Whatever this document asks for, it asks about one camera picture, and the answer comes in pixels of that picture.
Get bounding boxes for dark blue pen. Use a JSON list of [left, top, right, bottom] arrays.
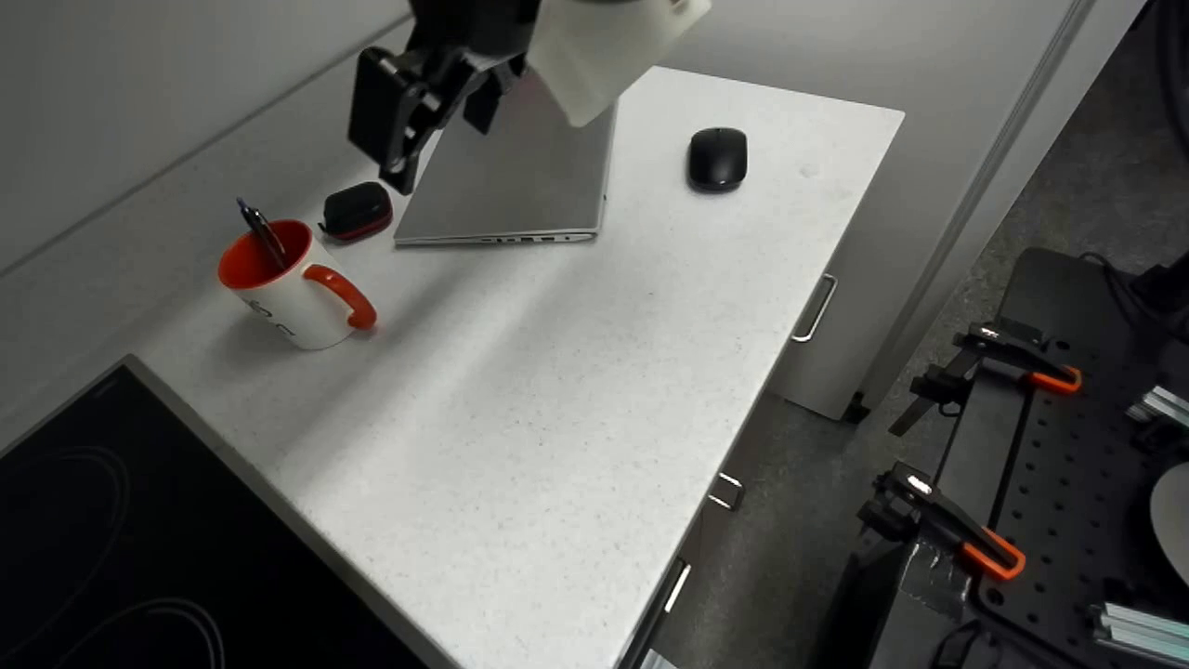
[[235, 196, 290, 273]]

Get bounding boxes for silver laptop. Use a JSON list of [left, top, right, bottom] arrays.
[[392, 69, 620, 248]]

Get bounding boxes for black and red earbud case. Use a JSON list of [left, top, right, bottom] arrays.
[[318, 181, 395, 245]]

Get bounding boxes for black computer mouse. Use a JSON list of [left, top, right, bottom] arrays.
[[686, 126, 750, 194]]

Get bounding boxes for white cabinet door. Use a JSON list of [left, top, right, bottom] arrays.
[[769, 110, 908, 425]]

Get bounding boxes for black glass cooktop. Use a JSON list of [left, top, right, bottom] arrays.
[[0, 362, 430, 669]]

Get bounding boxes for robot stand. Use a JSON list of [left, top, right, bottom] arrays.
[[814, 245, 1189, 669]]

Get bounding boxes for aluminium profile bar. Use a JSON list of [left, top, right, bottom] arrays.
[[1090, 601, 1189, 666], [1125, 384, 1189, 430]]

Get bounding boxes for white mug with orange handle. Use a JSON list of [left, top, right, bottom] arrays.
[[217, 219, 379, 352]]

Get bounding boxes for silver cabinet door handle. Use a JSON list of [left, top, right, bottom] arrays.
[[790, 273, 840, 345]]

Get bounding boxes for silver drawer handle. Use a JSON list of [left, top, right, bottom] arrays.
[[706, 471, 747, 513], [660, 557, 694, 616]]

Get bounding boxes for black clamp with orange handle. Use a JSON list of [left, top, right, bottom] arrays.
[[856, 461, 1029, 584], [887, 321, 1085, 439]]

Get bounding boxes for black cable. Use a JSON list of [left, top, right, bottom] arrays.
[[1076, 249, 1189, 321]]

